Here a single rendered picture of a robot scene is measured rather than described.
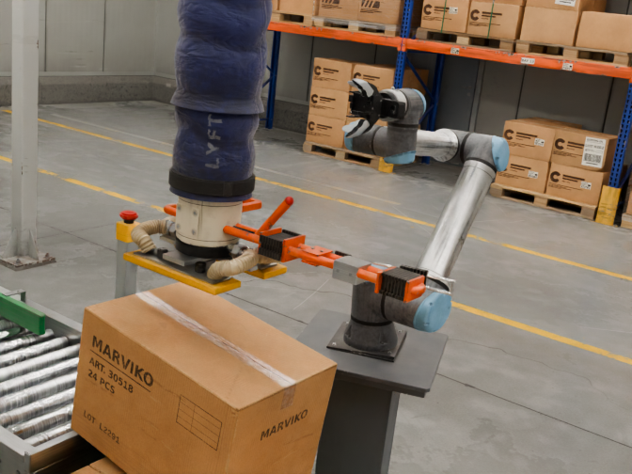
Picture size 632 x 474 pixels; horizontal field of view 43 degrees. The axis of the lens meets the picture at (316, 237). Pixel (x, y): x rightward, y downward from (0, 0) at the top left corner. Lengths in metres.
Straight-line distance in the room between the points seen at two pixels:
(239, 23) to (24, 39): 3.61
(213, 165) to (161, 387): 0.59
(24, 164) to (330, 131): 5.61
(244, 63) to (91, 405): 1.06
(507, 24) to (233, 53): 7.51
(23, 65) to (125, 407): 3.54
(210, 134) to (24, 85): 3.59
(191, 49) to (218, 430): 0.93
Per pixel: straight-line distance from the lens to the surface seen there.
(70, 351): 3.19
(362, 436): 2.91
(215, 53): 2.00
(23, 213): 5.71
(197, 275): 2.08
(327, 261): 1.92
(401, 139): 2.38
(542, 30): 9.21
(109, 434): 2.40
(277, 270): 2.19
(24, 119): 5.58
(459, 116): 10.97
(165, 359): 2.13
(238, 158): 2.06
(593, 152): 9.04
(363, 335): 2.78
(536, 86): 10.61
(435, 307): 2.64
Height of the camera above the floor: 1.88
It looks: 16 degrees down
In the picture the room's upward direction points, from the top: 6 degrees clockwise
